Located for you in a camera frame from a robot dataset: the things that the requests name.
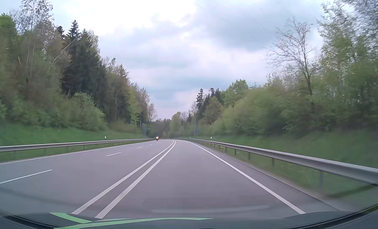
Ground grey asphalt road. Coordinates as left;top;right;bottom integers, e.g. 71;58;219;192
0;139;340;221

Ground road markings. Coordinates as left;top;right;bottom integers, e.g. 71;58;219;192
0;140;306;219

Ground car's own bonnet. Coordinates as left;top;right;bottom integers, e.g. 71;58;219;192
0;197;378;229

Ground wood of trees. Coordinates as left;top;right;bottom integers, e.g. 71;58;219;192
0;0;172;138
168;0;378;139

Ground grass bank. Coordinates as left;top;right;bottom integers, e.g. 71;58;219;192
0;122;152;165
189;128;378;211

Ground metal guard rail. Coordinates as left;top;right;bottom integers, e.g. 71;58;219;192
179;138;378;191
0;138;154;160

